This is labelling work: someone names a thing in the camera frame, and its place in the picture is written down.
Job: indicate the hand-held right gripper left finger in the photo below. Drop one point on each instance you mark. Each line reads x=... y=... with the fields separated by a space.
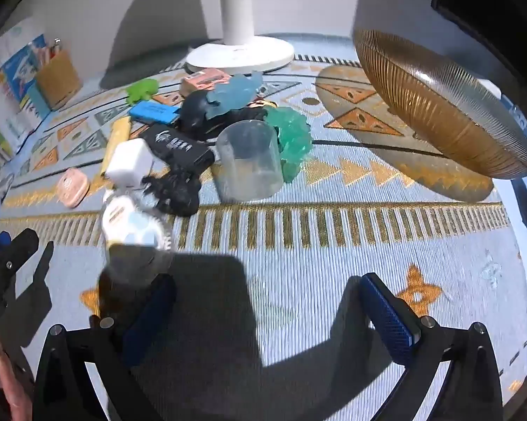
x=153 y=315

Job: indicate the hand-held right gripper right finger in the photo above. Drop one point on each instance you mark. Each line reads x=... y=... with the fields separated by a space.
x=388 y=315

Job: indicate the black lighter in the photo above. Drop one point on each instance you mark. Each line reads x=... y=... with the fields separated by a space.
x=175 y=147

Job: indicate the green translucent toy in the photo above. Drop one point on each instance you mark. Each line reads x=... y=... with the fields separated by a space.
x=294 y=140

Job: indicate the black toy figure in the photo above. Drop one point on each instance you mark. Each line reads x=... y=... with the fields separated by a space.
x=202 y=116

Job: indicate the round woven basket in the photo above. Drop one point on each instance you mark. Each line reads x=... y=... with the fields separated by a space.
x=443 y=109

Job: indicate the pink printed box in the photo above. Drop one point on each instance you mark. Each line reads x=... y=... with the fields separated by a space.
x=204 y=82

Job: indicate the person's left hand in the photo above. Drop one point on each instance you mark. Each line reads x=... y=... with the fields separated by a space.
x=6 y=381

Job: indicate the small pink case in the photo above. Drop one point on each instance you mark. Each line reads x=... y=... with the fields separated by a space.
x=71 y=188

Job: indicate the blue patterned tablecloth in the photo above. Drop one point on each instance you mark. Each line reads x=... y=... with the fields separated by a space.
x=333 y=250

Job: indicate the white charger cube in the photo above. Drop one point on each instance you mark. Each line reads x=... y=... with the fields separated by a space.
x=127 y=161

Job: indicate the yellow lighter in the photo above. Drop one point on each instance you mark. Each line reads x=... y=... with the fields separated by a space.
x=116 y=147

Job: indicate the colourful printed box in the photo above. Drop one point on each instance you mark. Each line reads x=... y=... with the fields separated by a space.
x=19 y=74

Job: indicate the brown pen holder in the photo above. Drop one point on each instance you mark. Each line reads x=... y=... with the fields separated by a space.
x=57 y=81

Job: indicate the blue lighter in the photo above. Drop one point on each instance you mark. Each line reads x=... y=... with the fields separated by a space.
x=153 y=113

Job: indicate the bunch of coloured pens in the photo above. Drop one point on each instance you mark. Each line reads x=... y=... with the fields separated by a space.
x=56 y=48

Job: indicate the blue translucent toy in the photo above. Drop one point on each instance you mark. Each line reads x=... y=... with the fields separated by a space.
x=235 y=94

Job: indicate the blue box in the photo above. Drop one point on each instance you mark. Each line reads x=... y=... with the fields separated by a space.
x=518 y=118

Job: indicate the white desk lamp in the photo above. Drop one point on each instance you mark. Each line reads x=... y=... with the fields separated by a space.
x=239 y=48

